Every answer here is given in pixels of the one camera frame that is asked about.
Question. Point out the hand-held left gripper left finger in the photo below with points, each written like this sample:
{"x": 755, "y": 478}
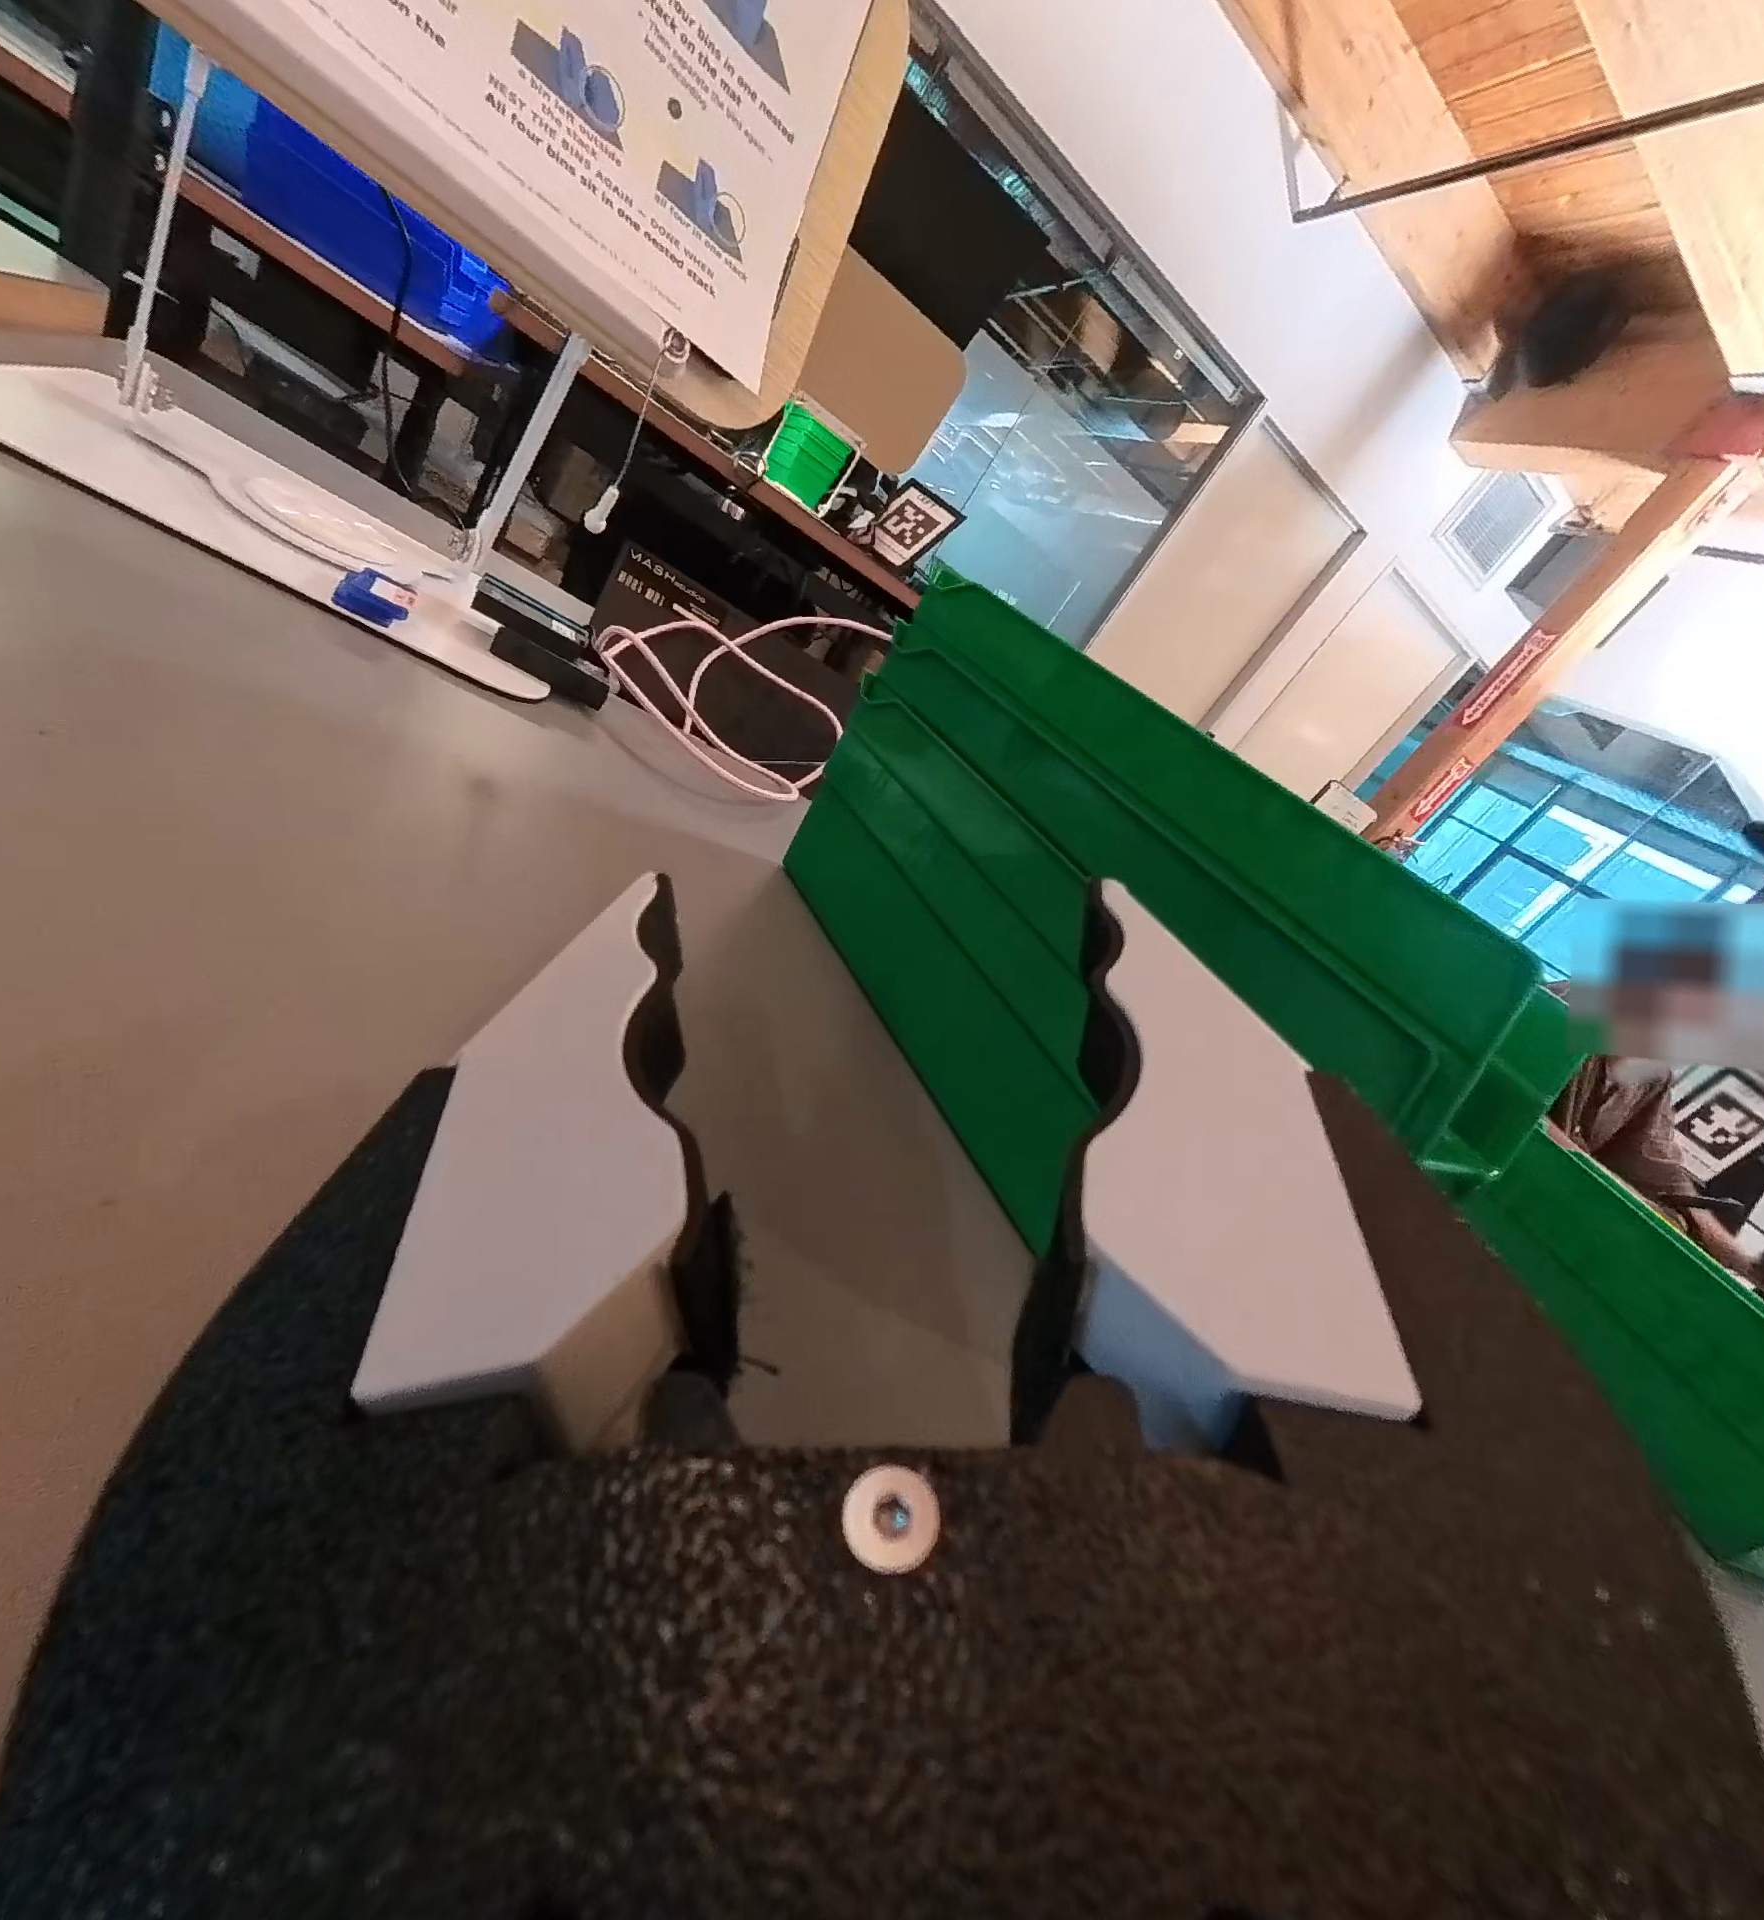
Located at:
{"x": 523, "y": 1202}

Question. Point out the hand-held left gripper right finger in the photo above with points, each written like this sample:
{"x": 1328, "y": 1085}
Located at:
{"x": 1227, "y": 1202}

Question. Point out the green plastic bin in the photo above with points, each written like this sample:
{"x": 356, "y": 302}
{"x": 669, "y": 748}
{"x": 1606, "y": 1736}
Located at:
{"x": 1647, "y": 1350}
{"x": 972, "y": 840}

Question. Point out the stack of blue bins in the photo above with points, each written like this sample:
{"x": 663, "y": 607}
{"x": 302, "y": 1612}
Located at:
{"x": 327, "y": 197}

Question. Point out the framed fiducial tag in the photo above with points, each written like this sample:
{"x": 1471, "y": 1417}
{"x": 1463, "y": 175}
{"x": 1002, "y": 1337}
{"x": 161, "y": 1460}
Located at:
{"x": 920, "y": 525}
{"x": 1729, "y": 1126}

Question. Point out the large window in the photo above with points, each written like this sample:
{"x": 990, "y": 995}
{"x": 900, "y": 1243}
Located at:
{"x": 1573, "y": 811}

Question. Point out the long red sign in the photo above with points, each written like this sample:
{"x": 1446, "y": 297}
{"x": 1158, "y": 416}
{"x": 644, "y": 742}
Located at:
{"x": 1508, "y": 680}

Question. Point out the short red sign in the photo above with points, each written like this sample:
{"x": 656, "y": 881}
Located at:
{"x": 1440, "y": 789}

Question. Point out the small whiteboard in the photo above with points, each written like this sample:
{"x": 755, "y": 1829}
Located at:
{"x": 1340, "y": 803}

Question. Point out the white door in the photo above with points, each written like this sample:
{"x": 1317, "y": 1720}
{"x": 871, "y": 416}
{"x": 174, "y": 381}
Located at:
{"x": 1227, "y": 586}
{"x": 1362, "y": 676}

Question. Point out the small blue box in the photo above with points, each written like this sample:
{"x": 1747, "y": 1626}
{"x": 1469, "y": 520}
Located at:
{"x": 370, "y": 596}

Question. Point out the black cardboard box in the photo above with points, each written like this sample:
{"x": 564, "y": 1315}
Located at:
{"x": 702, "y": 594}

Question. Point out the long wooden-edged desk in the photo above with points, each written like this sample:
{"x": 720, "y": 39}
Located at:
{"x": 822, "y": 529}

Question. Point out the tan board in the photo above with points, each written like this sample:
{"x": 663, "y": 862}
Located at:
{"x": 890, "y": 361}

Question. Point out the black panel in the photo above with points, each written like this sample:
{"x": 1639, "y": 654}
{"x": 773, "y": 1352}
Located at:
{"x": 957, "y": 211}

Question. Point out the instruction poster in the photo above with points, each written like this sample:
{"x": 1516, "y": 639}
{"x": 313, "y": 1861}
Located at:
{"x": 552, "y": 136}

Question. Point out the wooden post with red signs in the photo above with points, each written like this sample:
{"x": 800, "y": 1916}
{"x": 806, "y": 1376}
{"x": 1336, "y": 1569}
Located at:
{"x": 1618, "y": 578}

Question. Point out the white wall vent grille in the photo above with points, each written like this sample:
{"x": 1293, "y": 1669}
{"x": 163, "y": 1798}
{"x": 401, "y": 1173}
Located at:
{"x": 1495, "y": 525}

